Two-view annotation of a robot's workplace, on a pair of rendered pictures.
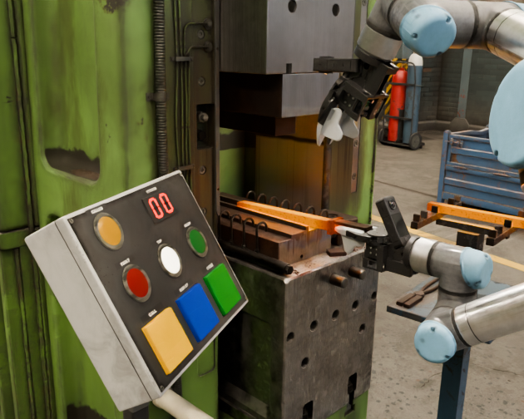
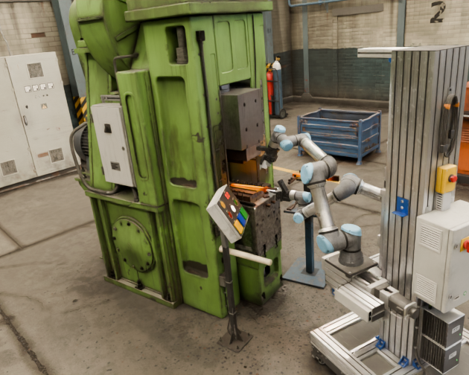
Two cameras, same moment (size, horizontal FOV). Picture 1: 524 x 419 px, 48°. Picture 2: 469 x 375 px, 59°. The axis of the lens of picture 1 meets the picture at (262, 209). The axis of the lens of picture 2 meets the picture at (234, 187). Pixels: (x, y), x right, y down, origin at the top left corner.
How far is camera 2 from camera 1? 186 cm
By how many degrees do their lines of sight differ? 9
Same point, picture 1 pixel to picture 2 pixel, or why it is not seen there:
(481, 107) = (317, 85)
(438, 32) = (289, 146)
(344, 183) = (263, 171)
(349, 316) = (272, 216)
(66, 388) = (182, 255)
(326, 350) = (267, 227)
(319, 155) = (254, 164)
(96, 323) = (225, 225)
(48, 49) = (168, 147)
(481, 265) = (307, 196)
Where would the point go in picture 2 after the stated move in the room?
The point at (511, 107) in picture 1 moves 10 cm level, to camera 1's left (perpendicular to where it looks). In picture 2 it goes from (303, 173) to (286, 175)
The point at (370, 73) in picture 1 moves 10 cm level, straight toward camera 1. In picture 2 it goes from (272, 151) to (273, 155)
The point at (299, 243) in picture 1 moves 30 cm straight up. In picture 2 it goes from (255, 196) to (252, 159)
